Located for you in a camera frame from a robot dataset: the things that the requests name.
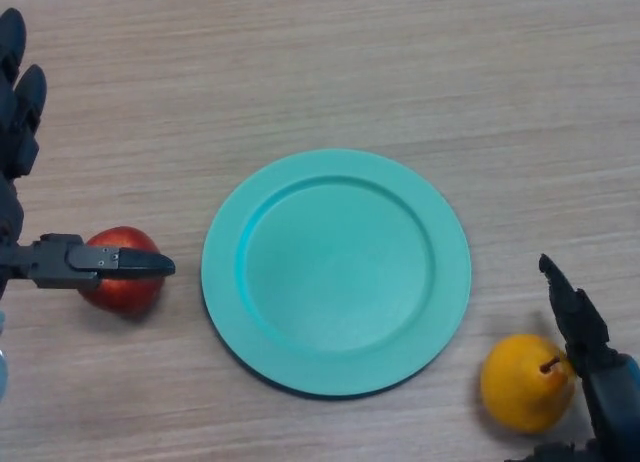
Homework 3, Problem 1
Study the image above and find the green round plate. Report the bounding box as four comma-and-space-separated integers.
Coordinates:
201, 148, 473, 398

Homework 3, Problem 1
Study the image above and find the yellow pear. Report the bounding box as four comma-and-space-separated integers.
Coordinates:
479, 333, 576, 435

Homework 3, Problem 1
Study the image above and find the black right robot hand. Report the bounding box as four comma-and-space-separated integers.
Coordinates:
504, 253, 640, 462

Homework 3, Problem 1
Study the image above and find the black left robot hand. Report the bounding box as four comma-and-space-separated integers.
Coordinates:
0, 7, 177, 298

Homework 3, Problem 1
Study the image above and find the red apple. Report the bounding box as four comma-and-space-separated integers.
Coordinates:
79, 225, 164, 318

